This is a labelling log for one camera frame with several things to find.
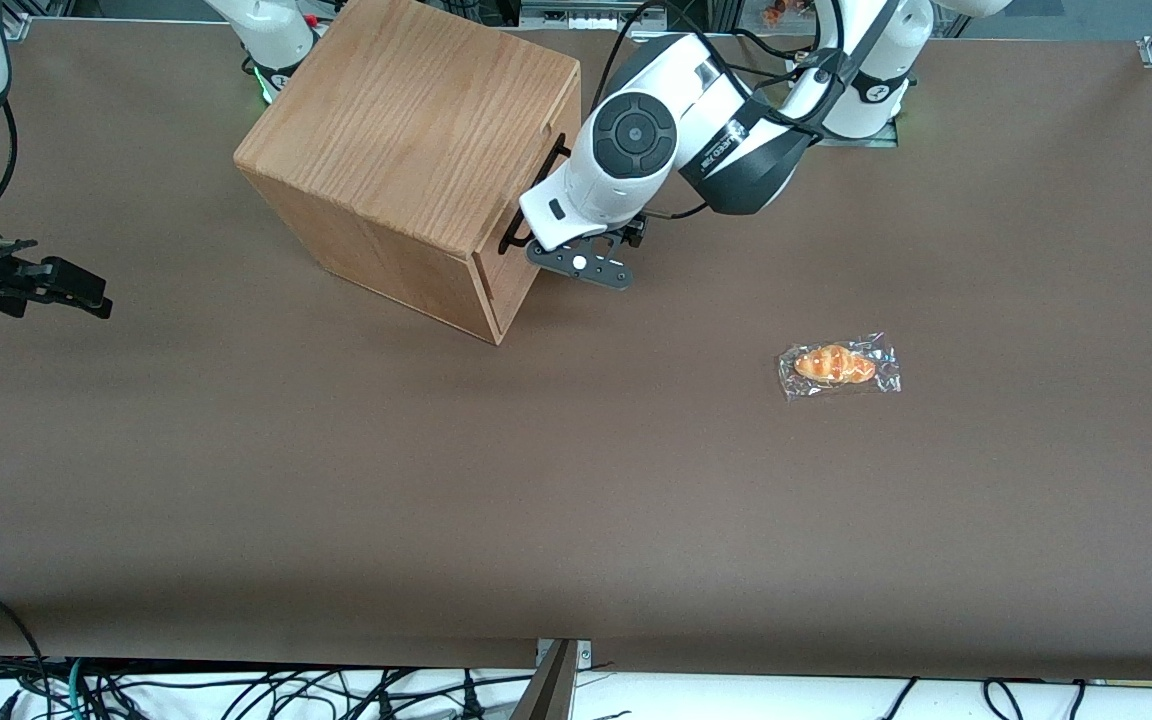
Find black metal drawer handle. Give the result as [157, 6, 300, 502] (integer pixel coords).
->
[498, 133, 569, 254]

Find wooden drawer with black handle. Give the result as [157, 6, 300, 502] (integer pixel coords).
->
[474, 66, 583, 301]

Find wooden two-drawer cabinet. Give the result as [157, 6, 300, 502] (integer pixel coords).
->
[234, 0, 583, 346]

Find grey electronics box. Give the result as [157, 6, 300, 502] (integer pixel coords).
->
[519, 0, 669, 31]

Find large table cover sheet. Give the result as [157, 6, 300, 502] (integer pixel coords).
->
[0, 18, 1152, 683]

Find wrapped croissant in clear plastic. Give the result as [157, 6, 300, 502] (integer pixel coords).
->
[776, 332, 904, 403]

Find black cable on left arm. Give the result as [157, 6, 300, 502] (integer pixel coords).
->
[591, 0, 837, 131]

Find grey metal table bracket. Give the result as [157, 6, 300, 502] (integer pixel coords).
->
[534, 638, 594, 669]

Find dark metal stand post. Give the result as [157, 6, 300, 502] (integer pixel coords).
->
[508, 640, 577, 720]

